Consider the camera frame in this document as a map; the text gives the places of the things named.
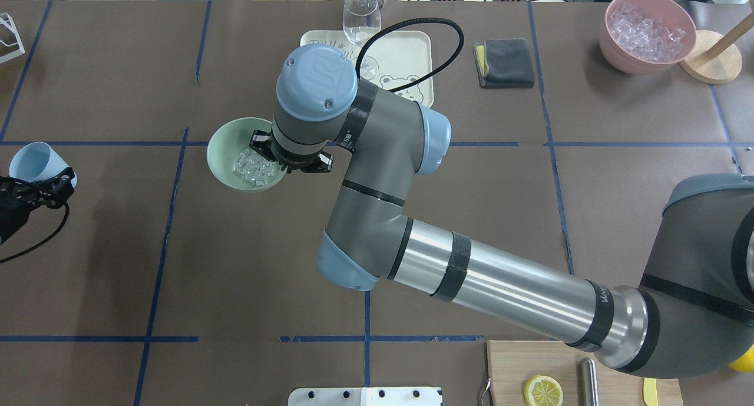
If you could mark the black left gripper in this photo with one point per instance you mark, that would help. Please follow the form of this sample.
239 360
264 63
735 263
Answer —
8 216

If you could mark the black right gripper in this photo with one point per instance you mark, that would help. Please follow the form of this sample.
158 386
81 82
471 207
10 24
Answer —
260 142

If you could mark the mint green bowl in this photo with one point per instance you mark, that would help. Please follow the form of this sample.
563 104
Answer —
226 142

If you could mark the light blue cup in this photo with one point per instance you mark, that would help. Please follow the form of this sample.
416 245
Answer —
36 162

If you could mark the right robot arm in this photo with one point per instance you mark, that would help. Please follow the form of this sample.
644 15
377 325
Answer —
573 173

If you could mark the ice cubes in bowl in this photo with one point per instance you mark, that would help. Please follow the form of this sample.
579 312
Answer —
253 168

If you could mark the pink bowl of ice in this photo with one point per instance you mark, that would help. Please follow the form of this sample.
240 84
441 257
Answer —
643 37

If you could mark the clear wine glass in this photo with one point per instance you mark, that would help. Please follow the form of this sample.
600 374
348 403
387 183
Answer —
361 20

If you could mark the cream bear tray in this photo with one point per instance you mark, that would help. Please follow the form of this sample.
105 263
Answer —
395 59

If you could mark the grey folded cloth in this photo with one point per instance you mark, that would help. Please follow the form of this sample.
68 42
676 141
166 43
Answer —
504 63

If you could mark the wooden cutting board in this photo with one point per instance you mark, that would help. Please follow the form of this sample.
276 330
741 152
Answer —
512 363

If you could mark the lemon half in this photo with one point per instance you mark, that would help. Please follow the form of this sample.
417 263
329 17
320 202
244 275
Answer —
542 390

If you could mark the steel knife sharpener rod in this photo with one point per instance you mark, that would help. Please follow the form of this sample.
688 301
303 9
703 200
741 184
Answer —
589 382

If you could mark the wooden cup stand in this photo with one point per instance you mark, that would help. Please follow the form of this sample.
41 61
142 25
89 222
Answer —
715 59

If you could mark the yellow plastic knife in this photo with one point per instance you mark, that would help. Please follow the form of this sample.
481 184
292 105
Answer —
650 392

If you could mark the white wire dish rack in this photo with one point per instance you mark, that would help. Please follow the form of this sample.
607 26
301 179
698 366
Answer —
11 42

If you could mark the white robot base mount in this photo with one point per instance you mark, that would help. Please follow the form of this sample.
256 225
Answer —
367 396

